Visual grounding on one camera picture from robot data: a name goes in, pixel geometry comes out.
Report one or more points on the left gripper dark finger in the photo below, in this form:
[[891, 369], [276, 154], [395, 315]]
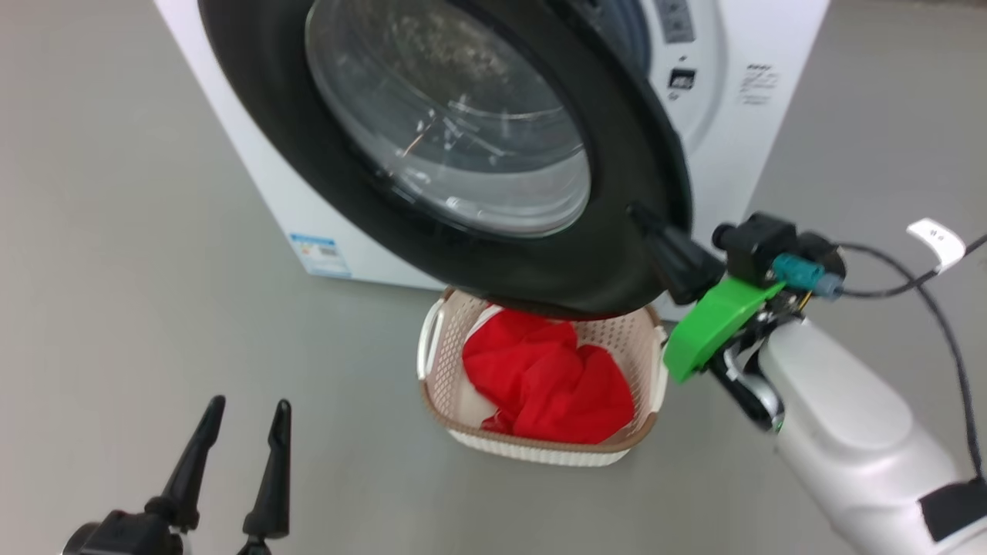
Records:
[[197, 462], [276, 478]]

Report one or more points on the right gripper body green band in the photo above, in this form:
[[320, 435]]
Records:
[[709, 327]]

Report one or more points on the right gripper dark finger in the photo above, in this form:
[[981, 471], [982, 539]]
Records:
[[682, 262]]

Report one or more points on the black glass washing machine door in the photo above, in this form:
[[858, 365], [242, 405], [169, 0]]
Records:
[[277, 116]]

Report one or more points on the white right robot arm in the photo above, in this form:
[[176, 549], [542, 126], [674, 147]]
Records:
[[848, 432]]

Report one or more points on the white front-load washing machine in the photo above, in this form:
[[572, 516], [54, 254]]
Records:
[[732, 177]]

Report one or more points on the black door latch socket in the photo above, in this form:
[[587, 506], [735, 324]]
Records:
[[682, 79]]

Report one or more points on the cream perforated laundry basket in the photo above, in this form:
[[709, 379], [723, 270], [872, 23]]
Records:
[[540, 455]]

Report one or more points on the grey rubber door seal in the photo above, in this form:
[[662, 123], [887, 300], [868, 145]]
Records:
[[624, 31]]

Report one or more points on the blue energy label sticker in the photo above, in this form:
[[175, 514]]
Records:
[[320, 254]]

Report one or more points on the grey warning sticker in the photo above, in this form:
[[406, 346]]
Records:
[[676, 19]]

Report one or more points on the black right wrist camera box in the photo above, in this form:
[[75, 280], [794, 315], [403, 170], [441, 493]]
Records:
[[756, 243]]

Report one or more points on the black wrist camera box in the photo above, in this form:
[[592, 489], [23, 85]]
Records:
[[756, 243], [123, 536]]

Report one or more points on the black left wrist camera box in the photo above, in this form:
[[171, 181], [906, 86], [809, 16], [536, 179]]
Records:
[[123, 536]]

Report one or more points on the teal right camera connector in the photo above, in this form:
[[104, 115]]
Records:
[[798, 271]]

